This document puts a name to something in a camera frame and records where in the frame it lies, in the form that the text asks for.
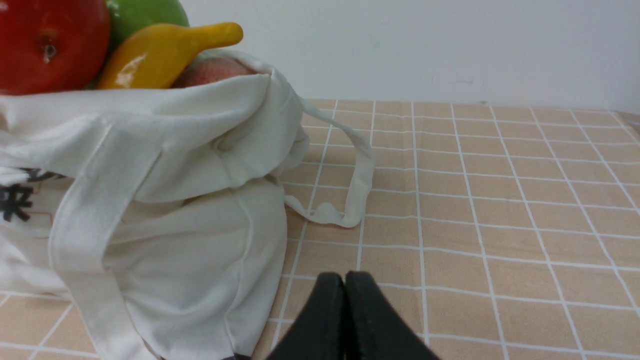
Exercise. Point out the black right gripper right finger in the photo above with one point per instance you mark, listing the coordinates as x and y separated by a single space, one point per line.
374 330

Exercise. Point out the beige checked tablecloth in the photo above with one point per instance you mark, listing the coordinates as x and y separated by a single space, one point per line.
496 233

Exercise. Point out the yellow banana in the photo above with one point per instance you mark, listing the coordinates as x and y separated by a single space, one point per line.
155 56

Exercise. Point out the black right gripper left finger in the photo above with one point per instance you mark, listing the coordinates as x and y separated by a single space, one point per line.
316 333

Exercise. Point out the pink peach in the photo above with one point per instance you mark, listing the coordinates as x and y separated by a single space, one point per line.
210 70

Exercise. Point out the red apple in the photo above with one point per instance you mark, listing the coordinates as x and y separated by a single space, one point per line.
51 45

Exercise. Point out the white cloth tote bag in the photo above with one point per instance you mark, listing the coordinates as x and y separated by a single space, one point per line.
160 213

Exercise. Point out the green apple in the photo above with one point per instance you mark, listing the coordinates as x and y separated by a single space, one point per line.
130 16

